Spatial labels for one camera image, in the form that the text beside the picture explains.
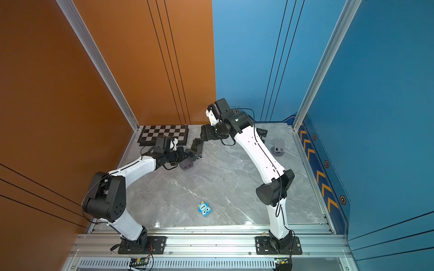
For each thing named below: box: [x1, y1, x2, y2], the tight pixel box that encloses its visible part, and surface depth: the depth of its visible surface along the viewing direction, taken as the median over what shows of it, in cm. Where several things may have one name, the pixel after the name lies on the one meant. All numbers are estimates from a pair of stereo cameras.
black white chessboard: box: [137, 124, 189, 147], surface depth 115 cm
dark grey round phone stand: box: [200, 124, 209, 142], surface depth 67 cm
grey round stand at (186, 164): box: [179, 158, 194, 171], surface depth 98 cm
